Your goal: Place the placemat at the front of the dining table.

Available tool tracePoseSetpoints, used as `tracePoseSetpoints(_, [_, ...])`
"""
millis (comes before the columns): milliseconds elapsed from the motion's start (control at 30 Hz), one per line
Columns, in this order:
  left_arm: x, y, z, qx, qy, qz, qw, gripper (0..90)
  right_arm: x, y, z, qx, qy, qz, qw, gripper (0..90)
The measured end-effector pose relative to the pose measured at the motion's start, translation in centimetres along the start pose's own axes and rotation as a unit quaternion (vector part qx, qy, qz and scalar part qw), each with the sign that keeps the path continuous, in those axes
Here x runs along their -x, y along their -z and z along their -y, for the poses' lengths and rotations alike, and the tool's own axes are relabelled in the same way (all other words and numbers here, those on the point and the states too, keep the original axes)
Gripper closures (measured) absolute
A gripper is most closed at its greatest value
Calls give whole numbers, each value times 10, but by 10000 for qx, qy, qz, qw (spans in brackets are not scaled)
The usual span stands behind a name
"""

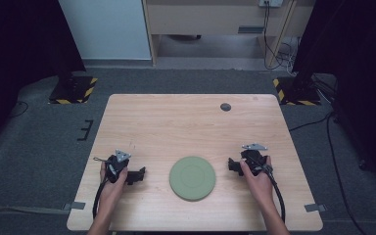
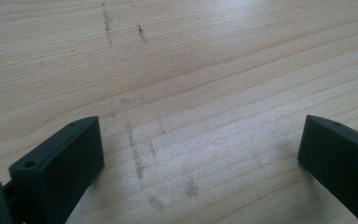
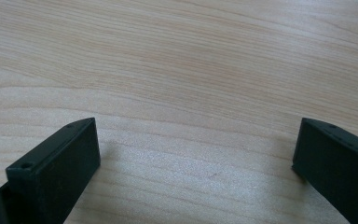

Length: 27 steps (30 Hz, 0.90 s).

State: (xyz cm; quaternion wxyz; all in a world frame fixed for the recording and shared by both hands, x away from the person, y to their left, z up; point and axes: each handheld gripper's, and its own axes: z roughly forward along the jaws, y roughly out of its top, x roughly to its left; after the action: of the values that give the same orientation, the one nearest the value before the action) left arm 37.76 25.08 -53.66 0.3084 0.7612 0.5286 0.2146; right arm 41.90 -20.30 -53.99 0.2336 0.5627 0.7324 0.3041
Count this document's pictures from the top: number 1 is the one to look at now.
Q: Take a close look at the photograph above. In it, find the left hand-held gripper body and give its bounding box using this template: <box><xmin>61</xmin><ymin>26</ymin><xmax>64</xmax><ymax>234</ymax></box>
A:
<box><xmin>105</xmin><ymin>149</ymin><xmax>132</xmax><ymax>184</ymax></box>

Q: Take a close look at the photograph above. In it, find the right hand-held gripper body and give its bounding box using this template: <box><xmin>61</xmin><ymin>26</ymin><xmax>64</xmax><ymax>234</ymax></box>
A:
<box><xmin>240</xmin><ymin>142</ymin><xmax>270</xmax><ymax>177</ymax></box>

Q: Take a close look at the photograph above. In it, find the green round plate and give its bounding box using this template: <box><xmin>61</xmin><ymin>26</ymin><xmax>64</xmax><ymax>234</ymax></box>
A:
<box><xmin>168</xmin><ymin>156</ymin><xmax>217</xmax><ymax>203</ymax></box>

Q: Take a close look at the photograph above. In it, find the person's left hand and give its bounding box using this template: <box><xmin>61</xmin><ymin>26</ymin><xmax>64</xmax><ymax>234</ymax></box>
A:
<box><xmin>99</xmin><ymin>161</ymin><xmax>129</xmax><ymax>206</ymax></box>

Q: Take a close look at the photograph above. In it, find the person's right hand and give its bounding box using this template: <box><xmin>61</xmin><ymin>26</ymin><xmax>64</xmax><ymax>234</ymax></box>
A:
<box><xmin>239</xmin><ymin>156</ymin><xmax>276</xmax><ymax>208</ymax></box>

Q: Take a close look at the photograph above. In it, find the grey tape piece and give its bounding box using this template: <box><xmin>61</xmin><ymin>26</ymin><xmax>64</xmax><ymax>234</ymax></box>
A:
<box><xmin>304</xmin><ymin>203</ymin><xmax>328</xmax><ymax>213</ymax></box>
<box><xmin>62</xmin><ymin>201</ymin><xmax>87</xmax><ymax>212</ymax></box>

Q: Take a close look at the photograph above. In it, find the black yellow-striped stand base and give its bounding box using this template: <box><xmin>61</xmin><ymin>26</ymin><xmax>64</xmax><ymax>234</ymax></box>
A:
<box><xmin>48</xmin><ymin>75</ymin><xmax>99</xmax><ymax>106</ymax></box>
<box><xmin>272</xmin><ymin>76</ymin><xmax>322</xmax><ymax>107</ymax></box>

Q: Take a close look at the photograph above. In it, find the grey desk label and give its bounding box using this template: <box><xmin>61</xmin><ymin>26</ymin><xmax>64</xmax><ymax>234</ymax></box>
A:
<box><xmin>237</xmin><ymin>25</ymin><xmax>265</xmax><ymax>35</ymax></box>

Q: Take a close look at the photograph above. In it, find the beige wooden desk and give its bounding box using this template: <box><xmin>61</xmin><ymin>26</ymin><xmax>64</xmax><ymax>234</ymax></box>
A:
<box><xmin>142</xmin><ymin>0</ymin><xmax>316</xmax><ymax>69</ymax></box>

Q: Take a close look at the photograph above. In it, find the black curtain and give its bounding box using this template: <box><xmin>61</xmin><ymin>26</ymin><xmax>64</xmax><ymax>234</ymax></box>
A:
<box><xmin>0</xmin><ymin>0</ymin><xmax>87</xmax><ymax>155</ymax></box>
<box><xmin>292</xmin><ymin>0</ymin><xmax>376</xmax><ymax>194</ymax></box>

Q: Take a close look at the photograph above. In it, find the grey power strip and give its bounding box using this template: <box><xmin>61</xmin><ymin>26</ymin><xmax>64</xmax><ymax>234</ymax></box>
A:
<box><xmin>258</xmin><ymin>0</ymin><xmax>284</xmax><ymax>9</ymax></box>

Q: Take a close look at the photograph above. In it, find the left hand-held gripper black cable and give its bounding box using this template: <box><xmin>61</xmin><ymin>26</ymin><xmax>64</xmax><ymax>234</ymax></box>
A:
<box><xmin>91</xmin><ymin>177</ymin><xmax>110</xmax><ymax>220</ymax></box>

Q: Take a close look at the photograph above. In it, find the grey floor strap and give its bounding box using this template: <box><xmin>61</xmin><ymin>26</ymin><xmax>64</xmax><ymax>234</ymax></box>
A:
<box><xmin>0</xmin><ymin>205</ymin><xmax>71</xmax><ymax>216</ymax></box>

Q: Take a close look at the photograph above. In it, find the thin black floor cable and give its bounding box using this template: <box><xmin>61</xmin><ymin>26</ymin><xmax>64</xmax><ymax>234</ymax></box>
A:
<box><xmin>8</xmin><ymin>100</ymin><xmax>30</xmax><ymax>119</ymax></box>

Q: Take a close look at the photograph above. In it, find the white cable bundle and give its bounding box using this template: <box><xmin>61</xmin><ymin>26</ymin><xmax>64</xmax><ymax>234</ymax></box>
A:
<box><xmin>278</xmin><ymin>37</ymin><xmax>300</xmax><ymax>74</ymax></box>

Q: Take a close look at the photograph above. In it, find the black power cable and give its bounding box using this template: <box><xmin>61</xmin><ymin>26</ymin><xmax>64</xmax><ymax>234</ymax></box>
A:
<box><xmin>261</xmin><ymin>2</ymin><xmax>287</xmax><ymax>71</ymax></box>

